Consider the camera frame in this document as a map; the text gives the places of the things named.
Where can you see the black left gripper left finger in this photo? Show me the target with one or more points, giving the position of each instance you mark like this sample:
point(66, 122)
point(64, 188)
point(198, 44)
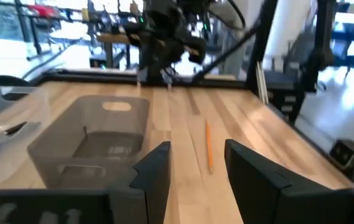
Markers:
point(155, 186)

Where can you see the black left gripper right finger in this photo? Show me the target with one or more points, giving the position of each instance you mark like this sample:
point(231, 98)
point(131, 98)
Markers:
point(257, 193)

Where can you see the orange pencil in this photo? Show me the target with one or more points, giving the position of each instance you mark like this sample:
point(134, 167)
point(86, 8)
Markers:
point(209, 146)

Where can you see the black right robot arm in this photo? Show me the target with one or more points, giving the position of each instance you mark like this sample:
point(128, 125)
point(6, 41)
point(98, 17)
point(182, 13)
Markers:
point(153, 67)

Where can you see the wooden background table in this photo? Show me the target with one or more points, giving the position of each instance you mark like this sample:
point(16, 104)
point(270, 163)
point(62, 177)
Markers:
point(114, 38)

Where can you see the grey translucent plastic bin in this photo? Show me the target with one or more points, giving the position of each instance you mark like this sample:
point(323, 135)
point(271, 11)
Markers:
point(58, 146)

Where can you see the small black camera box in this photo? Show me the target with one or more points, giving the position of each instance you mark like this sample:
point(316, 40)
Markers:
point(347, 154)

